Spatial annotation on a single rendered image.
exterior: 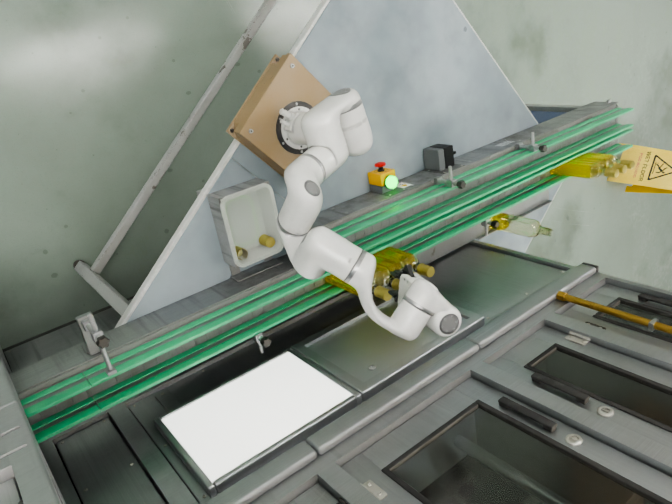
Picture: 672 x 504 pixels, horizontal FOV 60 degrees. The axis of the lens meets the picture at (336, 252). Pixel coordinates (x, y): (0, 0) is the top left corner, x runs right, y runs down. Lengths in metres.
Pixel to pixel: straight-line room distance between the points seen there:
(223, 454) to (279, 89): 1.00
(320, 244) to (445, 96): 1.18
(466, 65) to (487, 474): 1.56
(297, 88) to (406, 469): 1.09
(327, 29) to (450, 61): 0.57
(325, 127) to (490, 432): 0.81
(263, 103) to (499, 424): 1.06
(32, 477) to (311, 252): 0.67
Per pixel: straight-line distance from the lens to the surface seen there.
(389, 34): 2.12
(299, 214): 1.33
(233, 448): 1.46
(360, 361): 1.64
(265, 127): 1.73
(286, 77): 1.76
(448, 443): 1.42
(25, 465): 1.05
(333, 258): 1.27
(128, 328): 1.73
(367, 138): 1.54
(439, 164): 2.20
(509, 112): 2.62
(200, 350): 1.69
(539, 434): 1.43
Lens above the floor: 2.34
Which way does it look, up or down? 51 degrees down
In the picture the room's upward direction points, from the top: 110 degrees clockwise
